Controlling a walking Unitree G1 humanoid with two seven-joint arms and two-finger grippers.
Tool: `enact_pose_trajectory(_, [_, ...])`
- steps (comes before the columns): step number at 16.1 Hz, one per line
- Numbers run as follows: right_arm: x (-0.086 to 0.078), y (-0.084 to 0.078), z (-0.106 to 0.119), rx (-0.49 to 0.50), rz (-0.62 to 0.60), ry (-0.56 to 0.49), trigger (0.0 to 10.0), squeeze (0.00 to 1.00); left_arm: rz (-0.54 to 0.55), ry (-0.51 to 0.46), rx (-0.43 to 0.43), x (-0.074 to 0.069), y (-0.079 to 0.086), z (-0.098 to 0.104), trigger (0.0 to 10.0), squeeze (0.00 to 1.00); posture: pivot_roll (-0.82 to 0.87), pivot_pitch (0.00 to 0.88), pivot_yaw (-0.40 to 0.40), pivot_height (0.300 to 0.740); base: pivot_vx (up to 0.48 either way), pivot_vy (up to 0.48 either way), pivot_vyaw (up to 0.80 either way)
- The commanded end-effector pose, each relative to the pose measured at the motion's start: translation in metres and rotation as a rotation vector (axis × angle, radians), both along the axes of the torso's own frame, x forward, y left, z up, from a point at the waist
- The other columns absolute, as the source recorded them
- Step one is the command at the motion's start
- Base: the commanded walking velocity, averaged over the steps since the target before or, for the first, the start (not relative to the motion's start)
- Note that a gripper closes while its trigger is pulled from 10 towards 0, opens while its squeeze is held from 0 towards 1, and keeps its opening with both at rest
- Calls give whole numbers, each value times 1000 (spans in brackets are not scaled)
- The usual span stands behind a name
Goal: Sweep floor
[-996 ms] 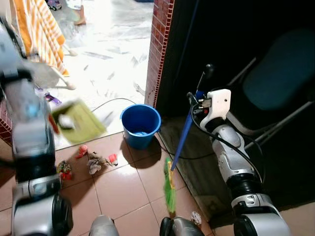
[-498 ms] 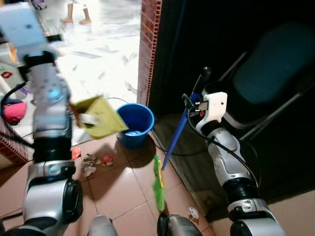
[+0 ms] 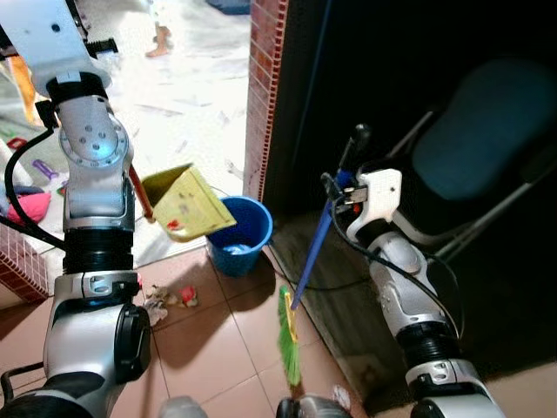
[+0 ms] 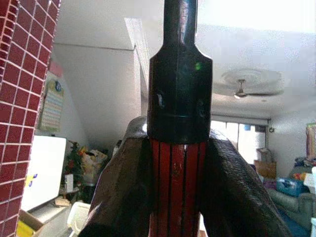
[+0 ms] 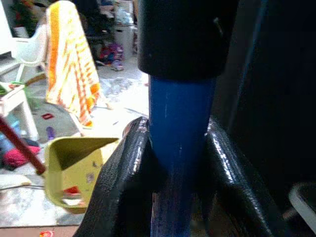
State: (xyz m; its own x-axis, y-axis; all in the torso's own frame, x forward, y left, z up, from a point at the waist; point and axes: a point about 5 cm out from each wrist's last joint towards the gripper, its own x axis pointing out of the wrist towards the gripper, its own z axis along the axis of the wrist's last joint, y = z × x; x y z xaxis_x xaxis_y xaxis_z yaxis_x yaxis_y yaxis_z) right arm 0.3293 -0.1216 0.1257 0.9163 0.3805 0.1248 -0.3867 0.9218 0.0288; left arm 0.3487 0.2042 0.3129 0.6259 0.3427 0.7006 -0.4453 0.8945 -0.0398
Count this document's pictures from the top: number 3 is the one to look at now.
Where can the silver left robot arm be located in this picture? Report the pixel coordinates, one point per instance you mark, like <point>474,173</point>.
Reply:
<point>91,200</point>

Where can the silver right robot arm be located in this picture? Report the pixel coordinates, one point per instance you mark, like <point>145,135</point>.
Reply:
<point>409,287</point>

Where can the person's foot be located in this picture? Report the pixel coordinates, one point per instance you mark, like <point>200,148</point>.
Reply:
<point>159,42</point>

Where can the blue plastic bucket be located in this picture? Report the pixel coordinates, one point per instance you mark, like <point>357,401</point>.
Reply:
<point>248,226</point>

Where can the red brick pillar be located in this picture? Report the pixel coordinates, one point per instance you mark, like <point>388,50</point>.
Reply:
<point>261,96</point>

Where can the dark folding chair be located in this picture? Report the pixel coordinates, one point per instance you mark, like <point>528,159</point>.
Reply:
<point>479,131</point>

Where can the pink toy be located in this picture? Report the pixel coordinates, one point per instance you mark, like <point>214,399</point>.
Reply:
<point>33,205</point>

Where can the small red wrapper piece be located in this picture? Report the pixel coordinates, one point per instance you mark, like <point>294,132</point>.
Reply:
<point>188,296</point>

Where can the white crumpled scrap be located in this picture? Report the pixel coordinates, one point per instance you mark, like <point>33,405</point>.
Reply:
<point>341,398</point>

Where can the grey right robot foot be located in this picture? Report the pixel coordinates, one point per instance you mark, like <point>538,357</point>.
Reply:
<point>312,407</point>

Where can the grey robot foot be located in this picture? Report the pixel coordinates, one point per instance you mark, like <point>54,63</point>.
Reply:
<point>312,407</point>
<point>183,407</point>

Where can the crumpled paper trash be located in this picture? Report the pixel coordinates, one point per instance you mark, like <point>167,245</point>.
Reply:
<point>159,305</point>

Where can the grey left robot foot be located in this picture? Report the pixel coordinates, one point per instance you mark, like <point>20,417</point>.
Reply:
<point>183,407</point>

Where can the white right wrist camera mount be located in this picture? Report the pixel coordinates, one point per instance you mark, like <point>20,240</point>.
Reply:
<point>379,196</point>

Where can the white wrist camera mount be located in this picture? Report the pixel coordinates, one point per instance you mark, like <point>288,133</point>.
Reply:
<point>43,35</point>
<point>379,196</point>

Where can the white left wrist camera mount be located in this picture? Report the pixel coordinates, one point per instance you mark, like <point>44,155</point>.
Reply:
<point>43,35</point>

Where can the orange white striped frame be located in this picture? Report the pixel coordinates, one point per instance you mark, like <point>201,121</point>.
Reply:
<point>24,87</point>

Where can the low red brick wall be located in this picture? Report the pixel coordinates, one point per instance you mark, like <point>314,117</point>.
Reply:
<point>22,266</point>

